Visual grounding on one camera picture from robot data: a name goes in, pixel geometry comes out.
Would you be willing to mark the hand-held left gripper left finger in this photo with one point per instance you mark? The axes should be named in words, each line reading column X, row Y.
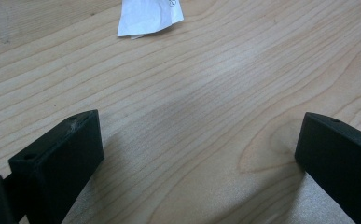
column 63, row 161

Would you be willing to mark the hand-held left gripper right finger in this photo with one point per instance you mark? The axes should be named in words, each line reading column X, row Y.
column 343, row 165

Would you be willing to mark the panda plush toy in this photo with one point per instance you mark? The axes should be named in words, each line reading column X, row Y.
column 147, row 15

